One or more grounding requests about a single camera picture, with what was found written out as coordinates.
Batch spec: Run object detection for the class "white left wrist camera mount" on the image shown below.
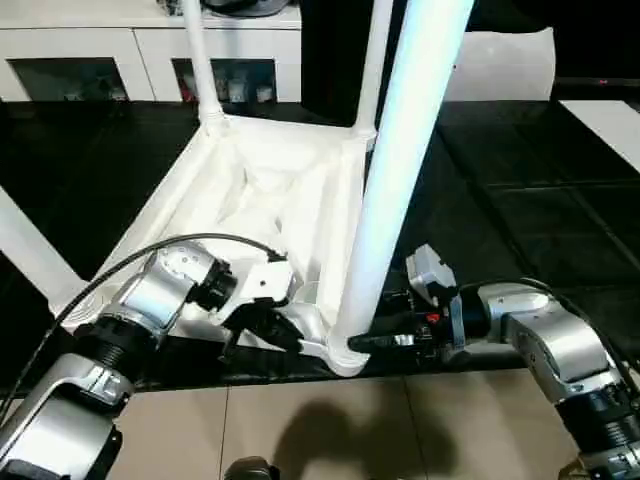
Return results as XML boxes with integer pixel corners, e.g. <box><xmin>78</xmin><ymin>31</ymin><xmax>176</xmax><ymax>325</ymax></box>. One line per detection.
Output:
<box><xmin>209</xmin><ymin>257</ymin><xmax>301</xmax><ymax>324</ymax></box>

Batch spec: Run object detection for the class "black table mat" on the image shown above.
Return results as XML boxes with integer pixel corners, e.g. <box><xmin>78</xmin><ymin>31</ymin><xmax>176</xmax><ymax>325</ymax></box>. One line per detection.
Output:
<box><xmin>0</xmin><ymin>97</ymin><xmax>640</xmax><ymax>394</ymax></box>

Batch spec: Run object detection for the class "grey helmet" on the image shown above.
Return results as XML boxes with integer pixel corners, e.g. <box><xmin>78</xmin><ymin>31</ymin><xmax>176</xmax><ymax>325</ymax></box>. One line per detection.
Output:
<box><xmin>199</xmin><ymin>0</ymin><xmax>301</xmax><ymax>16</ymax></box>

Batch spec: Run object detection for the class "black box with gold label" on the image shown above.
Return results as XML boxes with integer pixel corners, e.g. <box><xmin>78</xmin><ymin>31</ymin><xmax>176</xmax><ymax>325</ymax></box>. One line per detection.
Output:
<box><xmin>298</xmin><ymin>0</ymin><xmax>366</xmax><ymax>129</ymax></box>

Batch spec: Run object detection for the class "white flat board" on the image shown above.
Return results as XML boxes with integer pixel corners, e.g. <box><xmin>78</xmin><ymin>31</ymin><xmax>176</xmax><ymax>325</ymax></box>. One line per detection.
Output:
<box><xmin>557</xmin><ymin>98</ymin><xmax>640</xmax><ymax>176</ymax></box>

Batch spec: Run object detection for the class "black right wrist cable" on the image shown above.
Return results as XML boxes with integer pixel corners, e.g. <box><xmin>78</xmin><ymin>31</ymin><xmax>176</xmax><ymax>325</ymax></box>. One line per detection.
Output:
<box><xmin>457</xmin><ymin>277</ymin><xmax>640</xmax><ymax>396</ymax></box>

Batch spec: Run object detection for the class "white plastic table top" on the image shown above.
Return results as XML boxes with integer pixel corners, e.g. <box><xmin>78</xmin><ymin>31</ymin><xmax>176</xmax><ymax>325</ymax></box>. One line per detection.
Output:
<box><xmin>49</xmin><ymin>114</ymin><xmax>376</xmax><ymax>379</ymax></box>

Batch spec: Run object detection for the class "dark robot left foot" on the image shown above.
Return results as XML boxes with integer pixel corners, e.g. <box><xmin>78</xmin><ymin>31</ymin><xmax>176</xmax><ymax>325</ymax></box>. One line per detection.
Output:
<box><xmin>223</xmin><ymin>455</ymin><xmax>280</xmax><ymax>480</ymax></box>

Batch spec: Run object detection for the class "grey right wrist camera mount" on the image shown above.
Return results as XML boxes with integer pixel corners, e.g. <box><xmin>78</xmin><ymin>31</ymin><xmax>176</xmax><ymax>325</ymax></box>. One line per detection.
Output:
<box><xmin>405</xmin><ymin>243</ymin><xmax>466</xmax><ymax>349</ymax></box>

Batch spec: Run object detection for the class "white glass-door cabinet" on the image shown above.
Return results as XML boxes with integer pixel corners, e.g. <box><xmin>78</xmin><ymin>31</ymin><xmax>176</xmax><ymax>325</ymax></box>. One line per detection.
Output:
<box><xmin>0</xmin><ymin>0</ymin><xmax>304</xmax><ymax>104</ymax></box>

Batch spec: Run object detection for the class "white bag with round fitting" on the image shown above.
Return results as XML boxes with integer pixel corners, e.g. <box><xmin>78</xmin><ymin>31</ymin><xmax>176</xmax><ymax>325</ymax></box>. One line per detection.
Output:
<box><xmin>444</xmin><ymin>27</ymin><xmax>557</xmax><ymax>101</ymax></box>

